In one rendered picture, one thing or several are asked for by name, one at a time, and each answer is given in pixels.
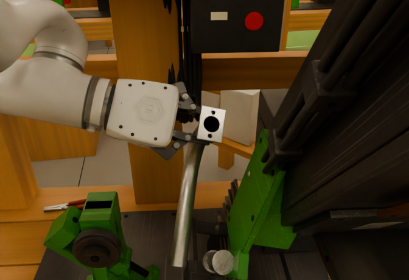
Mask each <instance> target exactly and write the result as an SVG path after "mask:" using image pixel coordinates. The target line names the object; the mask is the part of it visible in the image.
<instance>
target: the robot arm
mask: <svg viewBox="0 0 409 280"><path fill-rule="evenodd" d="M33 39H34V40H35V49H34V52H33V55H32V57H31V58H30V59H28V60H20V59H19V58H20V56H21V55H22V54H23V52H24V51H25V50H26V49H27V47H28V45H29V44H30V43H31V42H32V40H33ZM87 56H88V41H87V39H86V37H85V34H84V33H83V31H82V29H81V28H80V26H79V25H78V24H77V22H76V21H75V19H74V18H73V17H72V16H71V14H70V13H69V12H68V11H67V10H66V9H65V8H64V7H62V6H61V5H60V4H58V3H56V2H54V1H51V0H0V113H2V114H8V115H11V116H18V117H23V118H27V119H33V120H37V121H43V122H48V123H53V124H58V125H64V126H68V127H74V128H80V129H84V130H85V129H86V131H87V132H90V133H95V131H96V130H98V131H101V130H102V127H103V126H104V130H105V131H106V134H107V135H108V136H111V137H113V138H116V139H118V140H121V141H124V142H128V143H131V144H135V145H139V146H142V147H147V148H150V149H152V150H154V151H155V152H156V153H157V154H158V155H160V156H161V157H162V158H164V159H165V160H166V161H168V160H170V159H171V157H173V155H174V154H175V153H176V152H177V150H178V149H180V148H181V147H182V146H184V145H186V144H187V143H188V142H191V143H195V144H201V145H209V144H210V143H211V144H212V143H213V142H208V141H202V140H197V132H196V131H194V132H193V133H186V132H183V131H179V130H176V129H174V126H175V119H176V116H177V113H184V114H190V115H192V116H193V117H194V118H196V119H199V117H200V110H201V107H198V106H197V104H196V103H194V102H193V101H192V99H191V98H190V97H189V95H188V94H187V91H186V87H185V85H184V83H183V82H178V83H173V84H166V83H159V82H151V81H146V80H134V79H118V80H117V84H115V83H114V84H113V86H111V80H110V79H105V78H101V77H96V76H93V75H88V74H84V73H83V70H84V68H85V63H86V59H87ZM179 98H180V101H179ZM171 140H173V141H175V142H174V143H173V144H172V146H171V147H170V148H169V149H166V147H167V145H168V144H169V143H170V141H171Z"/></svg>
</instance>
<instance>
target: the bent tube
mask: <svg viewBox="0 0 409 280"><path fill-rule="evenodd" d="M212 111H213V112H214V114H211V112H212ZM225 112H226V110H222V109H218V108H212V107H206V106H201V110H200V117H199V122H198V126H197V128H196V129H195V130H194V131H196V132H197V140H202V141H208V142H214V143H218V144H221V143H222V136H223V127H224V121H225ZM208 135H211V138H208ZM204 148H205V145H201V144H195V143H191V142H190V143H189V146H188V149H187V153H186V158H185V162H184V167H183V174H182V178H181V186H180V194H179V200H178V208H177V216H176V221H175V229H174V235H173V243H172V251H171V256H170V264H169V265H171V266H176V267H186V265H187V255H188V250H189V241H190V235H191V226H192V216H193V211H194V201H195V192H196V187H197V178H198V171H199V167H200V162H201V157H202V154H203V150H204Z"/></svg>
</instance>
